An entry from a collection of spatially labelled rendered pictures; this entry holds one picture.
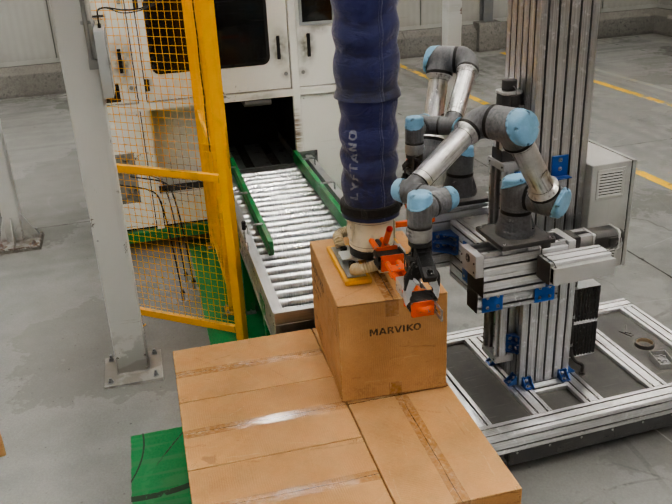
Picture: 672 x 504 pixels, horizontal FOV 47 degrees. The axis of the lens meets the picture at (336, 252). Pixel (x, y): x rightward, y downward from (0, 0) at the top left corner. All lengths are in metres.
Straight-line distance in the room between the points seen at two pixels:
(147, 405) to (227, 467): 1.42
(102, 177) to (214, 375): 1.21
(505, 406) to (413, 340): 0.79
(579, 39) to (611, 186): 0.61
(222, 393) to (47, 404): 1.41
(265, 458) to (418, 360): 0.66
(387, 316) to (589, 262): 0.81
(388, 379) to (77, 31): 2.03
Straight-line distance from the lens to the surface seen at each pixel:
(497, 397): 3.55
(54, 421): 4.08
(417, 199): 2.29
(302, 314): 3.43
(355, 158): 2.78
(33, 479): 3.76
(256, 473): 2.64
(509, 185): 2.95
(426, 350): 2.88
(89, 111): 3.78
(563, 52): 3.12
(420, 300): 2.41
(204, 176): 4.02
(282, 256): 4.13
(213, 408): 2.96
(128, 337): 4.19
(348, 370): 2.84
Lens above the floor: 2.21
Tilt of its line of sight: 24 degrees down
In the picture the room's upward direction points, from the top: 3 degrees counter-clockwise
